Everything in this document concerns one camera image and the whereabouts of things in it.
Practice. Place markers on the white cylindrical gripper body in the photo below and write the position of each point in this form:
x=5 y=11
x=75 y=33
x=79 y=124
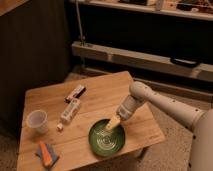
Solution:
x=128 y=107

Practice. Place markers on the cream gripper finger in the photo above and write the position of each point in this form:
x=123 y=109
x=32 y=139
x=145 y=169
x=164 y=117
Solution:
x=114 y=122

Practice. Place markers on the green ceramic bowl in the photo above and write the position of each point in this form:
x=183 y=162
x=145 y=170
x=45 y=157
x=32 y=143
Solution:
x=106 y=143

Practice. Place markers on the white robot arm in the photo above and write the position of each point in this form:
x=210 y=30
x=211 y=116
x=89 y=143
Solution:
x=198 y=121

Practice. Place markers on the white plastic bottle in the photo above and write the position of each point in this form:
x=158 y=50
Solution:
x=72 y=108

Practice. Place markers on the red white snack bar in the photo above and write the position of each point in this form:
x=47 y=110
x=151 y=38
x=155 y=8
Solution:
x=76 y=93

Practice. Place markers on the wooden folding table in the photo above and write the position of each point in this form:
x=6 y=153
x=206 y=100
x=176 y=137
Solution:
x=102 y=96

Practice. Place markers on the small white cube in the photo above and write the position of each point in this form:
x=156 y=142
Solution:
x=60 y=127

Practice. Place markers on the orange blue sponge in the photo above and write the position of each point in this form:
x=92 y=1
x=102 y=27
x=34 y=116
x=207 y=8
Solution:
x=46 y=154

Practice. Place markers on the clear plastic cup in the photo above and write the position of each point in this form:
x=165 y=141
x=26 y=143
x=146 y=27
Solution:
x=37 y=120

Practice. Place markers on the metal shelf rack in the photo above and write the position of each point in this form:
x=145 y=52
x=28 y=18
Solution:
x=127 y=35

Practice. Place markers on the black handle on shelf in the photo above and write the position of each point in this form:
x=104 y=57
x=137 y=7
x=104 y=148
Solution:
x=184 y=64

